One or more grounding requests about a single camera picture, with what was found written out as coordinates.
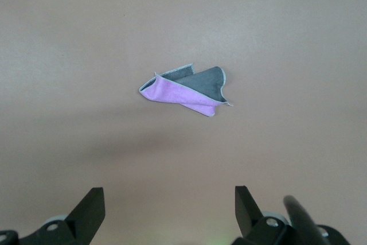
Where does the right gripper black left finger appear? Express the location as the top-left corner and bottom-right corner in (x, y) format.
(0, 186), (106, 245)

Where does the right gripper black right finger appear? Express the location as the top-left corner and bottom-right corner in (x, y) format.
(233, 185), (350, 245)

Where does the purple and grey towel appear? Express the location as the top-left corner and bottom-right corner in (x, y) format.
(139, 62), (234, 118)

